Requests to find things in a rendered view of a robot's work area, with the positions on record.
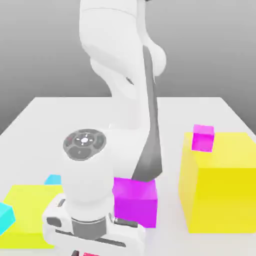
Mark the small magenta cube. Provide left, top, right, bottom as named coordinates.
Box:
left=191, top=124, right=215, bottom=153

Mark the large lime box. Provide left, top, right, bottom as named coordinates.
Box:
left=0, top=184, right=65, bottom=250

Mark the small cyan cube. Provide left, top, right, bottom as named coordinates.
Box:
left=0, top=201, right=17, bottom=236
left=44, top=174, right=62, bottom=186

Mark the large yellow box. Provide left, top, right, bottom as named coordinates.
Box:
left=178, top=131, right=256, bottom=234

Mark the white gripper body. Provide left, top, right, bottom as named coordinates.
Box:
left=42, top=220, right=146, bottom=256

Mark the large magenta box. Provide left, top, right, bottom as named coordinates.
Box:
left=112, top=177, right=159, bottom=229

